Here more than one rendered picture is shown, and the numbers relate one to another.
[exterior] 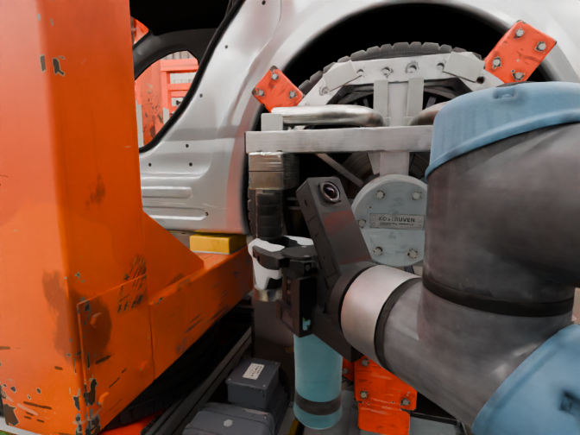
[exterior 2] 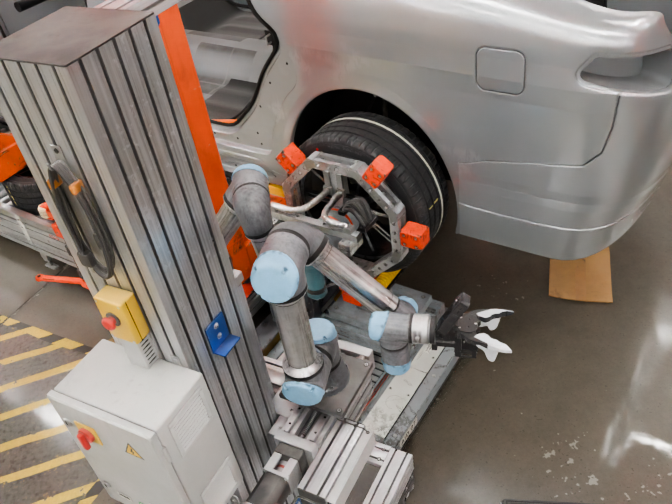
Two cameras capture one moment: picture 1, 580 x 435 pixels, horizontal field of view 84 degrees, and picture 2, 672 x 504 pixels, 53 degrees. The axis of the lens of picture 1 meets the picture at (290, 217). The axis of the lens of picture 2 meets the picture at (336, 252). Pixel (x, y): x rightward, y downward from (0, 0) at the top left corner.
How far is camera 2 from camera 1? 2.32 m
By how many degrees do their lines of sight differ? 38
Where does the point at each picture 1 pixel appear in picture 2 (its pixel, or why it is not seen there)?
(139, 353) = (244, 265)
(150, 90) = not seen: outside the picture
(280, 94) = (287, 163)
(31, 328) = not seen: hidden behind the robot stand
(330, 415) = (317, 295)
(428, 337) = not seen: hidden behind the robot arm
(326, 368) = (312, 280)
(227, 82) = (274, 103)
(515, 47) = (371, 174)
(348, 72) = (312, 164)
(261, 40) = (289, 84)
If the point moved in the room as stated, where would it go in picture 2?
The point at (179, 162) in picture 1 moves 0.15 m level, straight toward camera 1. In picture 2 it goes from (255, 141) to (252, 158)
